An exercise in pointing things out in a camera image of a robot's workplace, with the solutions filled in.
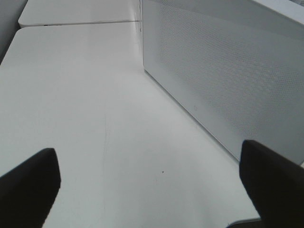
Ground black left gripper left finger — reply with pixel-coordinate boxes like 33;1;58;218
0;148;61;228

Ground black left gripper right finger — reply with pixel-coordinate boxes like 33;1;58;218
239;140;304;228

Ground white microwave door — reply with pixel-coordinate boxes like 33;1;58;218
142;0;304;164

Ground white rear table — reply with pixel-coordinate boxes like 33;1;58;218
18;0;142;28

